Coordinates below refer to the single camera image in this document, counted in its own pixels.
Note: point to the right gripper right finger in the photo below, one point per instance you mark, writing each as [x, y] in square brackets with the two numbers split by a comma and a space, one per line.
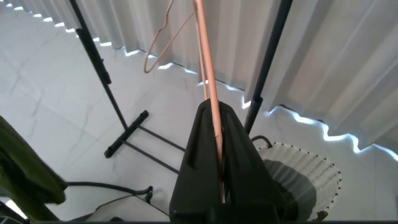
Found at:
[252, 193]

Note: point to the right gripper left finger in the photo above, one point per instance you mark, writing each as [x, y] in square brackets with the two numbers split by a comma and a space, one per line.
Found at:
[196, 186]

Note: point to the pink clothes hanger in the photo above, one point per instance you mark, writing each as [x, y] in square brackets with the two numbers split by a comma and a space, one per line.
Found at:
[148, 51]
[209, 68]

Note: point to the green long-sleeved shirt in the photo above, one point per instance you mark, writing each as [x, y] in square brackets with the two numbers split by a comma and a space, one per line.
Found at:
[25, 174]

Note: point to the white laundry basket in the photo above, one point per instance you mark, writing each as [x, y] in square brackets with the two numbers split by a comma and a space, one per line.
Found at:
[311, 161]

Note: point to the black clothes rack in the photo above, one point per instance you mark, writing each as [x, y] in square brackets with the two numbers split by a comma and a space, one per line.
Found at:
[93, 57]

